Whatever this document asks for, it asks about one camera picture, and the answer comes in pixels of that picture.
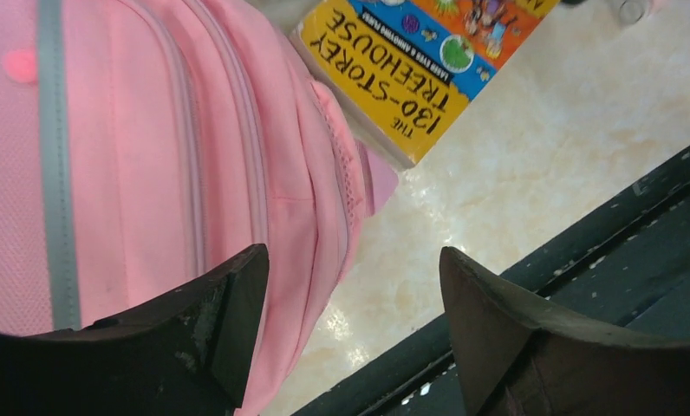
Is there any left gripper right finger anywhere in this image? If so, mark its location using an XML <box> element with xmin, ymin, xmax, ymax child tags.
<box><xmin>439</xmin><ymin>247</ymin><xmax>690</xmax><ymax>415</ymax></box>

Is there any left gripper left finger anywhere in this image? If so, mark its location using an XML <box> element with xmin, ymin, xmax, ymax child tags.
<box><xmin>0</xmin><ymin>244</ymin><xmax>270</xmax><ymax>415</ymax></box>

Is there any pink student backpack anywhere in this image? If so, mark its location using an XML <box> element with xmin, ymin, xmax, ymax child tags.
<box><xmin>0</xmin><ymin>1</ymin><xmax>398</xmax><ymax>415</ymax></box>

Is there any yellow storey treehouse book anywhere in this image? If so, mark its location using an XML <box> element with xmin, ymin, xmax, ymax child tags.
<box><xmin>291</xmin><ymin>1</ymin><xmax>555</xmax><ymax>168</ymax></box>

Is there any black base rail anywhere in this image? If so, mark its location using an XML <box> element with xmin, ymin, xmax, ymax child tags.
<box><xmin>301</xmin><ymin>146</ymin><xmax>690</xmax><ymax>415</ymax></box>

